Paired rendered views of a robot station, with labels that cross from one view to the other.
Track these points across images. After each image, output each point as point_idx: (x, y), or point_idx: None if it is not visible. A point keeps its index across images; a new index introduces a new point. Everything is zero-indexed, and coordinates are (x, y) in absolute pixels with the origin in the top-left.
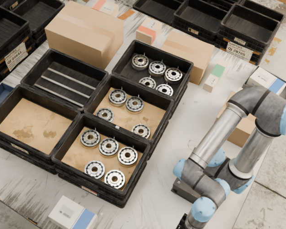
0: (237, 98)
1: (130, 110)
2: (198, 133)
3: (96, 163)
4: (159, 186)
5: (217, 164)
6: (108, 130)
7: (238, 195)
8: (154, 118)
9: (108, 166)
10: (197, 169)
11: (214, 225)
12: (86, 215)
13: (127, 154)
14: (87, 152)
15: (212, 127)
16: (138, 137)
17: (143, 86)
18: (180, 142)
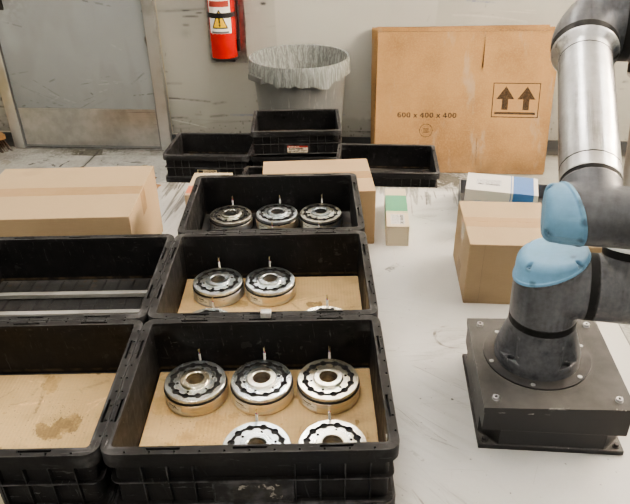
0: (577, 15)
1: (267, 296)
2: (441, 315)
3: (252, 429)
4: (441, 450)
5: (585, 263)
6: (240, 338)
7: None
8: (335, 296)
9: (288, 433)
10: (615, 178)
11: None
12: None
13: (323, 380)
14: (205, 423)
15: (567, 91)
16: (336, 314)
17: (273, 230)
18: (416, 344)
